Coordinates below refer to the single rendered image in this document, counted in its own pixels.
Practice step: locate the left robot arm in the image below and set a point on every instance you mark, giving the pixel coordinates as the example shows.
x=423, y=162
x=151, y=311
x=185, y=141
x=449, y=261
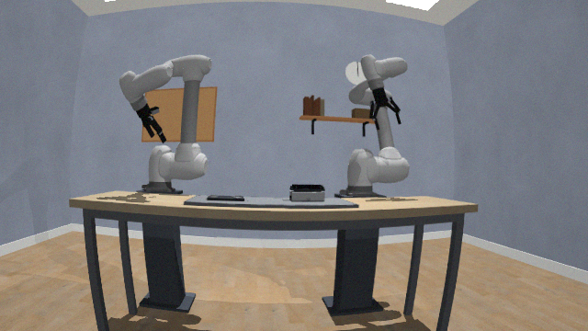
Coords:
x=364, y=169

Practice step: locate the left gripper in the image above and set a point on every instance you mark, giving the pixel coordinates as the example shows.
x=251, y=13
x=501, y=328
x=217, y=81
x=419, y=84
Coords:
x=381, y=100

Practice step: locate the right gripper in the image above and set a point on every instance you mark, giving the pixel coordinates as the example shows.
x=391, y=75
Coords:
x=148, y=120

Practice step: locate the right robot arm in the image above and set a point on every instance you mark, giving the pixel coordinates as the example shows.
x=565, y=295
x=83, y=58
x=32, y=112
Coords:
x=187, y=162

